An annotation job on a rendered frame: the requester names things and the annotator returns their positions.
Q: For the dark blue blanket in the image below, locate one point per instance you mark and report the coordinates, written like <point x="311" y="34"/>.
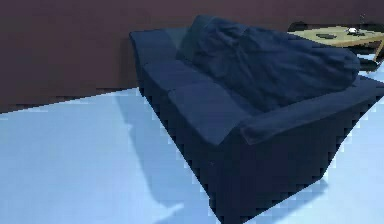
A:
<point x="266" y="66"/>

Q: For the small white object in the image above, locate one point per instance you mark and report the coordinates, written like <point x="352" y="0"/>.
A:
<point x="352" y="30"/>

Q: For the black remote control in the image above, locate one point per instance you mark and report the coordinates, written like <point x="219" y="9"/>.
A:
<point x="326" y="36"/>

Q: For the light wooden table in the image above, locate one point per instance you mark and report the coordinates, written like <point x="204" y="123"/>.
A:
<point x="340" y="38"/>

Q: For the dark blue sofa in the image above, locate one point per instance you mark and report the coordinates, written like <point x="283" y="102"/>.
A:
<point x="206" y="116"/>

